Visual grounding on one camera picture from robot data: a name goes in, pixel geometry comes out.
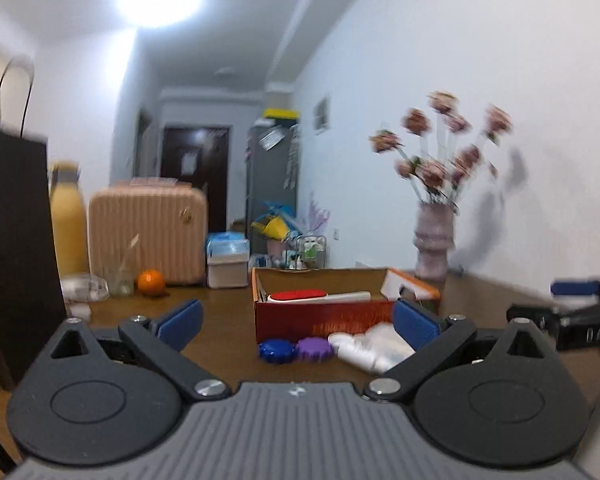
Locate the white charger cable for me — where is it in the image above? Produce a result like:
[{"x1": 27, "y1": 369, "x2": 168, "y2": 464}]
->
[{"x1": 59, "y1": 272, "x2": 110, "y2": 306}]

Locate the dried pink rose bouquet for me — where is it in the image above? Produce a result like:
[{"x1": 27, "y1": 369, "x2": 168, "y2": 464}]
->
[{"x1": 370, "y1": 91, "x2": 513, "y2": 211}]

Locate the purple plastic gear cap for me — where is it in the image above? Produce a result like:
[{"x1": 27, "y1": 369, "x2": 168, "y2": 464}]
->
[{"x1": 296, "y1": 337, "x2": 335, "y2": 362}]

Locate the blue tissue pack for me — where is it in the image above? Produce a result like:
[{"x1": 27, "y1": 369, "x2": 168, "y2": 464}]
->
[{"x1": 206, "y1": 232, "x2": 250, "y2": 258}]

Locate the pink textured vase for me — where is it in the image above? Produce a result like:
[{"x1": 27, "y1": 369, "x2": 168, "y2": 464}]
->
[{"x1": 414, "y1": 203, "x2": 455, "y2": 282}]

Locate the blue plastic gear cap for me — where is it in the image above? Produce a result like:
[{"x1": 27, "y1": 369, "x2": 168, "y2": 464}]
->
[{"x1": 258, "y1": 339, "x2": 297, "y2": 364}]

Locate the yellow blue bag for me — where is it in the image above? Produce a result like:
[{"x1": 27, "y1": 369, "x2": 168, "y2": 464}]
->
[{"x1": 250, "y1": 200, "x2": 303, "y2": 242}]

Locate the orange red cardboard box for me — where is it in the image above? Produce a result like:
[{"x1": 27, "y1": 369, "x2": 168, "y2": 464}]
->
[{"x1": 251, "y1": 268, "x2": 441, "y2": 342}]

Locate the pink ribbed suitcase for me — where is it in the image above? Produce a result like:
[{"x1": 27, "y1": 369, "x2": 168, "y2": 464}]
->
[{"x1": 87, "y1": 181, "x2": 208, "y2": 285}]

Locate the black paper bag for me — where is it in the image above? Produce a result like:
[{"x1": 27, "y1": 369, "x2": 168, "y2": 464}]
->
[{"x1": 0, "y1": 104, "x2": 67, "y2": 391}]

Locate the white plastic bottle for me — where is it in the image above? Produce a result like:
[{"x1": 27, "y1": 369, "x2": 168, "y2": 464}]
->
[{"x1": 327, "y1": 323, "x2": 415, "y2": 375}]

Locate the orange fruit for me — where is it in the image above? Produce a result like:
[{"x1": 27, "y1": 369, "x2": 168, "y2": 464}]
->
[{"x1": 136, "y1": 270, "x2": 166, "y2": 297}]

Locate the wire storage rack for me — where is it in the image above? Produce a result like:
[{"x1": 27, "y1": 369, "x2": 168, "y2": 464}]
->
[{"x1": 283, "y1": 231, "x2": 327, "y2": 271}]

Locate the yellow thermos jug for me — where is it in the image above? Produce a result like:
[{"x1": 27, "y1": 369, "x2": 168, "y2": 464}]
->
[{"x1": 50, "y1": 162, "x2": 88, "y2": 278}]

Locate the red white lint brush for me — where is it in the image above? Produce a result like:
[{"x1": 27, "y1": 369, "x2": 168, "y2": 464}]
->
[{"x1": 268, "y1": 289, "x2": 372, "y2": 304}]

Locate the dark brown door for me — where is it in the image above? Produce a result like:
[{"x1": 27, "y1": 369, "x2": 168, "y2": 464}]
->
[{"x1": 160, "y1": 126, "x2": 230, "y2": 233}]

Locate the clear glass jar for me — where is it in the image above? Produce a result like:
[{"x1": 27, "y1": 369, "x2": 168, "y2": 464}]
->
[{"x1": 104, "y1": 233, "x2": 141, "y2": 298}]

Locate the yellow box on fridge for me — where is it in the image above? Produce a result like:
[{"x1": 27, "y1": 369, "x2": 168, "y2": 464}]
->
[{"x1": 262, "y1": 108, "x2": 300, "y2": 120}]

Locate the grey refrigerator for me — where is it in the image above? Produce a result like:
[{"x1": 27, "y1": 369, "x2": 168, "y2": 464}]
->
[{"x1": 246, "y1": 118, "x2": 299, "y2": 244}]

